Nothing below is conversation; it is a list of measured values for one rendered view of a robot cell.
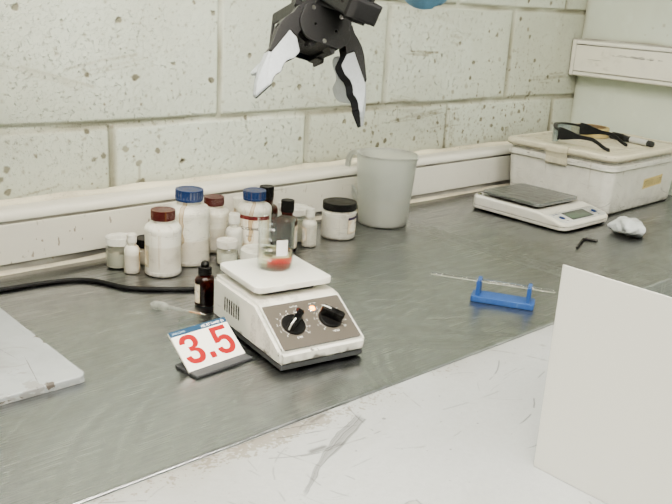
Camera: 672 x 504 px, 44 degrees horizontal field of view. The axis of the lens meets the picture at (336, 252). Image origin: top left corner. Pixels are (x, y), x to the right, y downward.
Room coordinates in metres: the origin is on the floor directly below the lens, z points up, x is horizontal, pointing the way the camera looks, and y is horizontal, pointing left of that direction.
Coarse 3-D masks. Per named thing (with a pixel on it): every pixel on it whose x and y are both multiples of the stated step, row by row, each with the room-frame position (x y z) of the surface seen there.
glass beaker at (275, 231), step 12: (264, 216) 1.13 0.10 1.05; (276, 216) 1.14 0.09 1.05; (288, 216) 1.13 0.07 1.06; (264, 228) 1.09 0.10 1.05; (276, 228) 1.09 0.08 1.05; (288, 228) 1.09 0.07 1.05; (264, 240) 1.09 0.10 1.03; (276, 240) 1.09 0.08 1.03; (288, 240) 1.10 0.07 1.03; (264, 252) 1.09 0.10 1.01; (276, 252) 1.09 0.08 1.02; (288, 252) 1.10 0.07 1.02; (264, 264) 1.09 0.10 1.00; (276, 264) 1.09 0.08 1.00; (288, 264) 1.10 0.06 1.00
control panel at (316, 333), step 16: (288, 304) 1.03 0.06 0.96; (304, 304) 1.04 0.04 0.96; (320, 304) 1.05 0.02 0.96; (336, 304) 1.06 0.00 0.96; (272, 320) 0.99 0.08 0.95; (304, 320) 1.01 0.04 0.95; (288, 336) 0.98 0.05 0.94; (304, 336) 0.99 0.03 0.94; (320, 336) 1.00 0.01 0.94; (336, 336) 1.01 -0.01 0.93; (352, 336) 1.01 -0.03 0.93
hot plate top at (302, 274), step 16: (224, 272) 1.10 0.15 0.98; (240, 272) 1.08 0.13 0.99; (256, 272) 1.08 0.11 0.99; (272, 272) 1.09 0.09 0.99; (288, 272) 1.09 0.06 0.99; (304, 272) 1.09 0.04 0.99; (320, 272) 1.10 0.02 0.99; (256, 288) 1.02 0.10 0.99; (272, 288) 1.03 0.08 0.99; (288, 288) 1.04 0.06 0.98
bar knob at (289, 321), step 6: (300, 312) 1.00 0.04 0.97; (288, 318) 1.00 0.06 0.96; (294, 318) 0.99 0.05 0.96; (300, 318) 1.00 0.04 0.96; (282, 324) 0.99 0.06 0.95; (288, 324) 0.98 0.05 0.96; (294, 324) 0.98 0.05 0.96; (300, 324) 1.00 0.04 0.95; (288, 330) 0.98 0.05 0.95; (294, 330) 0.99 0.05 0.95; (300, 330) 0.99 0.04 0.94
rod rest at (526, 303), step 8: (480, 280) 1.26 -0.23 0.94; (480, 288) 1.27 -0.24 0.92; (528, 288) 1.24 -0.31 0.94; (472, 296) 1.26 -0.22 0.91; (480, 296) 1.26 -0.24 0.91; (488, 296) 1.26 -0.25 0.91; (496, 296) 1.26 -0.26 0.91; (504, 296) 1.27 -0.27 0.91; (512, 296) 1.27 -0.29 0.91; (528, 296) 1.24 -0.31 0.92; (496, 304) 1.25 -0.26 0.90; (504, 304) 1.25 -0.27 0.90; (512, 304) 1.24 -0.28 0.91; (520, 304) 1.24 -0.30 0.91; (528, 304) 1.24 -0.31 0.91
